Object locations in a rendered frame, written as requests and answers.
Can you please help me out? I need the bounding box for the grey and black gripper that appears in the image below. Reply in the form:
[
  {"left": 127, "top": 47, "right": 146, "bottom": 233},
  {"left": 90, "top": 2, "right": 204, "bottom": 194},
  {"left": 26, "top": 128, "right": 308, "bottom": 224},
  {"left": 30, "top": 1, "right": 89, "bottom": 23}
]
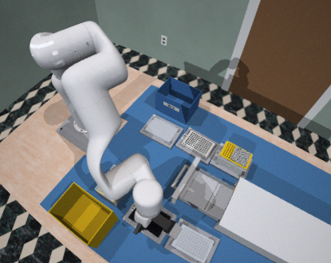
[{"left": 133, "top": 210, "right": 152, "bottom": 235}]

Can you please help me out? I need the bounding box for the blue bench mat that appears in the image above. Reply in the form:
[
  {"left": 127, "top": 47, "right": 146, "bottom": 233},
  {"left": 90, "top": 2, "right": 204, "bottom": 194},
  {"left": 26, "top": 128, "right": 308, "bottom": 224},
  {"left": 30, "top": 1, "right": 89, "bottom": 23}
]
[{"left": 40, "top": 84, "right": 331, "bottom": 263}]

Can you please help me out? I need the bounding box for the yellow open-top bin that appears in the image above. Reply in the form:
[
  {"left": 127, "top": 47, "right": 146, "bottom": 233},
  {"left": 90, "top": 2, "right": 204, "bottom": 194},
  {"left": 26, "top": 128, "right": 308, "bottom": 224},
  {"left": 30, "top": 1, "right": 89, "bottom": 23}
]
[{"left": 49, "top": 183, "right": 119, "bottom": 249}]

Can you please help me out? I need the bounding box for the blue open-top bin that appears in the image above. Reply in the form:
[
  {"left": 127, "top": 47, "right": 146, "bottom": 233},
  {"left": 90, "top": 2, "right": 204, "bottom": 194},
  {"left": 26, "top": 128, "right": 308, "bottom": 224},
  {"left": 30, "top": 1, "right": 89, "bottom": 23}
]
[{"left": 155, "top": 77, "right": 202, "bottom": 124}]

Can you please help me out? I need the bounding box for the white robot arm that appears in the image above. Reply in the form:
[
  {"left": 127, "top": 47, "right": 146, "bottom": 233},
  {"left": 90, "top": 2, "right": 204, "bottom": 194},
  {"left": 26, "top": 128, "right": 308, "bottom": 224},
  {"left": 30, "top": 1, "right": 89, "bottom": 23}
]
[{"left": 30, "top": 22, "right": 183, "bottom": 240}]

